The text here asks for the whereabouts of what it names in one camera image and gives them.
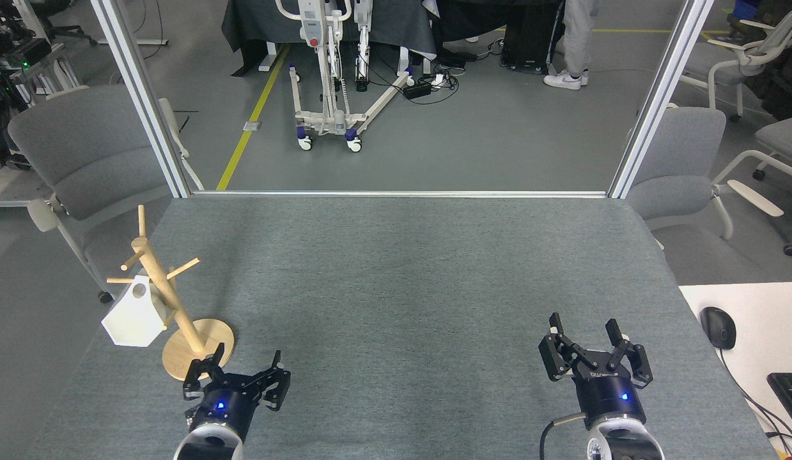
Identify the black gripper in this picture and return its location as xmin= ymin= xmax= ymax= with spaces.
xmin=183 ymin=343 xmax=291 ymax=441
xmin=539 ymin=312 xmax=653 ymax=426

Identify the white faceted cup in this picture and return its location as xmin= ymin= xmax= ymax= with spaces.
xmin=101 ymin=275 xmax=169 ymax=348

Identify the wooden cup rack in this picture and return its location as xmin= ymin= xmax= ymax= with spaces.
xmin=107 ymin=204 xmax=235 ymax=382

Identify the black computer mouse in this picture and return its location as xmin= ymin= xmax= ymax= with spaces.
xmin=700 ymin=307 xmax=737 ymax=351

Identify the white side table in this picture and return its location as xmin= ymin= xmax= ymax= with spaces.
xmin=679 ymin=282 xmax=792 ymax=460

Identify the black keyboard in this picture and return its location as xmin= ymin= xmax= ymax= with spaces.
xmin=767 ymin=372 xmax=792 ymax=435

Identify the grey fabric chair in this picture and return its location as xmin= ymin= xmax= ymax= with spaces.
xmin=626 ymin=102 xmax=785 ymax=250
xmin=8 ymin=85 xmax=205 ymax=304

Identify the grey office chair on castors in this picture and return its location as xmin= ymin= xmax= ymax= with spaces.
xmin=712 ymin=115 xmax=792 ymax=256

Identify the person in white shoes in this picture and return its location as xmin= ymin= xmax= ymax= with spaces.
xmin=543 ymin=0 xmax=596 ymax=90

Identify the black cabinet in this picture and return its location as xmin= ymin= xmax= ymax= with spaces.
xmin=501 ymin=3 xmax=566 ymax=74

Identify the table with dark cloth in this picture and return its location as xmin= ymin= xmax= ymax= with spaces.
xmin=221 ymin=0 xmax=438 ymax=77

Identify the white stand on wheels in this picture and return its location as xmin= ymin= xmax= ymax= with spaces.
xmin=276 ymin=0 xmax=414 ymax=153

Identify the black device with green light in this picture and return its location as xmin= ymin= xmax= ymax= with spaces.
xmin=0 ymin=37 xmax=54 ymax=71

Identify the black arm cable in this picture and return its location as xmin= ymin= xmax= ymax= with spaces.
xmin=540 ymin=413 xmax=588 ymax=460

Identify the black mouse cable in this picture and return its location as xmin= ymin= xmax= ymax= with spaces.
xmin=718 ymin=348 xmax=792 ymax=441

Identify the silver table edge rail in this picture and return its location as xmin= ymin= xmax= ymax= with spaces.
xmin=191 ymin=190 xmax=610 ymax=198

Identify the silver frame post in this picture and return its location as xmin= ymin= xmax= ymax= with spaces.
xmin=608 ymin=0 xmax=715 ymax=199
xmin=91 ymin=0 xmax=192 ymax=199

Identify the white frame office chair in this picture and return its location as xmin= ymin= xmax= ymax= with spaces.
xmin=680 ymin=5 xmax=792 ymax=122

